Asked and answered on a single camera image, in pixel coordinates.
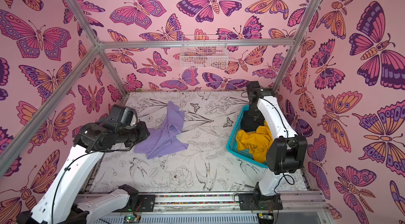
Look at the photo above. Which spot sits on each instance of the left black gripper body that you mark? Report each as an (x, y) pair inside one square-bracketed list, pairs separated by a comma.
[(137, 134)]

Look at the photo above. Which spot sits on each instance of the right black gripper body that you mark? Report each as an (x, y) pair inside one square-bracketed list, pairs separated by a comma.
[(248, 120)]

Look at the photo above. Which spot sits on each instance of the lavender purple t-shirt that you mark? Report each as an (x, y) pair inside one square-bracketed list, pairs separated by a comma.
[(163, 141)]

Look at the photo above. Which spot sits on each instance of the teal plastic laundry basket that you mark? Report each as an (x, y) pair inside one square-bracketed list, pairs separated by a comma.
[(232, 144)]

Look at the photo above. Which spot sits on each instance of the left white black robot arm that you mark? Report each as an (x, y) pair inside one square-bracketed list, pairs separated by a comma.
[(57, 206)]

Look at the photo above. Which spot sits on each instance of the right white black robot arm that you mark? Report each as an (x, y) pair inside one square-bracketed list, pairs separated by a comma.
[(287, 152)]

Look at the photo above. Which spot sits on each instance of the black t-shirt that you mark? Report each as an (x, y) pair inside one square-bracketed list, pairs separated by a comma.
[(248, 124)]

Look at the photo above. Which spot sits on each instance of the mustard yellow t-shirt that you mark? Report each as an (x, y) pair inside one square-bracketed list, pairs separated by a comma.
[(257, 143)]

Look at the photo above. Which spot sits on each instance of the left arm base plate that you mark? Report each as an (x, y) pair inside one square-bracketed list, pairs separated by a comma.
[(140, 203)]

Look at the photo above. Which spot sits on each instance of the aluminium frame horizontal bar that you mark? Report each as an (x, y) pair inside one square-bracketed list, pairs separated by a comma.
[(197, 43)]

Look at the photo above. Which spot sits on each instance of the white wire wall basket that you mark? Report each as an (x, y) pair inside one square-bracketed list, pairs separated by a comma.
[(206, 56)]

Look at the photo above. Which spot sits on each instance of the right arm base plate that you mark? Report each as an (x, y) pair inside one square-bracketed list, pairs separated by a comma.
[(253, 202)]

